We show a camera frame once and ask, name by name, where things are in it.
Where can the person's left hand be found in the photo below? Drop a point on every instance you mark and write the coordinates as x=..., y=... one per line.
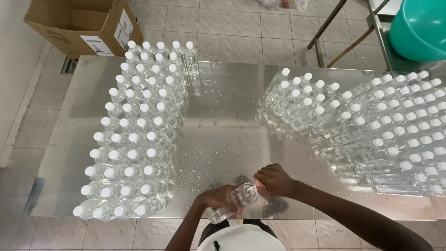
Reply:
x=215, y=197

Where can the person's right hand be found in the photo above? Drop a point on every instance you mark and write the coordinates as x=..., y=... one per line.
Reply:
x=275, y=181

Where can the person's right fingers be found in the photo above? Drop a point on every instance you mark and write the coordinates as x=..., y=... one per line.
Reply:
x=262, y=177

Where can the person's left fingers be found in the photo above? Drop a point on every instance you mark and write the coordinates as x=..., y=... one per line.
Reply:
x=234, y=205

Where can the clear plastic water bottle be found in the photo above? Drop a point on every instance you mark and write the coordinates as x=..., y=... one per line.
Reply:
x=232, y=203

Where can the steel table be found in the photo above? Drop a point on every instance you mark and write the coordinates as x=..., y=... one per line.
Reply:
x=223, y=139

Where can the large group of capped bottles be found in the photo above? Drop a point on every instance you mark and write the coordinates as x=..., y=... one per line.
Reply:
x=369, y=129

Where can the small group of capped bottles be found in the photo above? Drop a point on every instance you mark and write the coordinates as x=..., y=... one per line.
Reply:
x=137, y=136

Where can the wooden stick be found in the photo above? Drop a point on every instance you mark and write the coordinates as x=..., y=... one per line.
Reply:
x=350, y=47

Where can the clear plastic bags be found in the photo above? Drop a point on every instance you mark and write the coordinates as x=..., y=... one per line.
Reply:
x=284, y=4

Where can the metal rack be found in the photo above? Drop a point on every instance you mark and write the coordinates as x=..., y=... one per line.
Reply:
x=369, y=31

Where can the floor drain grate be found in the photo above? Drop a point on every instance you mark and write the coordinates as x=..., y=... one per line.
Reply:
x=69, y=66

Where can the teal plastic basin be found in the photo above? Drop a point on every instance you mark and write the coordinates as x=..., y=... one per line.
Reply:
x=420, y=29

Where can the brown cardboard box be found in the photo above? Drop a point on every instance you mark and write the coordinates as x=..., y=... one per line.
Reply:
x=87, y=28

